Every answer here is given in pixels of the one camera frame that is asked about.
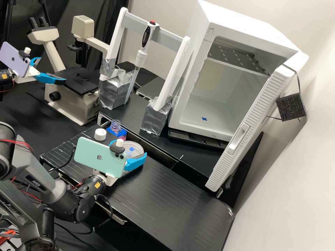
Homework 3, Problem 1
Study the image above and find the white incubator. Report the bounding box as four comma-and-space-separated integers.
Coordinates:
167, 0, 300, 147

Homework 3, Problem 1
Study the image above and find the petri dish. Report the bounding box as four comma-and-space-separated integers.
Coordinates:
121, 140, 145, 160

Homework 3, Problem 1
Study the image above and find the blue bottle holder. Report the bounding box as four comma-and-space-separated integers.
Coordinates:
105, 126, 128, 141

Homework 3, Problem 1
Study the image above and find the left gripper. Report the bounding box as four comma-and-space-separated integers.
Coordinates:
13, 56, 67, 85

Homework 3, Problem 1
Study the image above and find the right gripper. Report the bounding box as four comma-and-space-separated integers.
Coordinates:
92, 139, 147, 187

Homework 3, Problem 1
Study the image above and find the white pipette stand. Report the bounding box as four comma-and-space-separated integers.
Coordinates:
98, 7, 191, 136

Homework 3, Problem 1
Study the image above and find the cream microscope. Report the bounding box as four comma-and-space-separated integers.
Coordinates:
27, 15, 111, 127

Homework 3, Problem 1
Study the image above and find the black cable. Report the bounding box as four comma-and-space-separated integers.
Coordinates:
46, 149, 77, 174

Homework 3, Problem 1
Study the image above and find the left wrist camera phone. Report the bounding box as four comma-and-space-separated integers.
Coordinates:
0, 41, 33, 78

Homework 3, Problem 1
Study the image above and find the wrist camera phone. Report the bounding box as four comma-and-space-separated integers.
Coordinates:
0, 41, 33, 78
74, 136, 128, 179

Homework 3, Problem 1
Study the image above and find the right wrist camera phone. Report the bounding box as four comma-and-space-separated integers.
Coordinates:
74, 136, 128, 179

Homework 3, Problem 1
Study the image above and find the incubator door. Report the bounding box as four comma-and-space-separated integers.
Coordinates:
205, 51, 310, 193

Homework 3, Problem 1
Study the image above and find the pipette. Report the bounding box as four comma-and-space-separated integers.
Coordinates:
125, 20, 161, 104

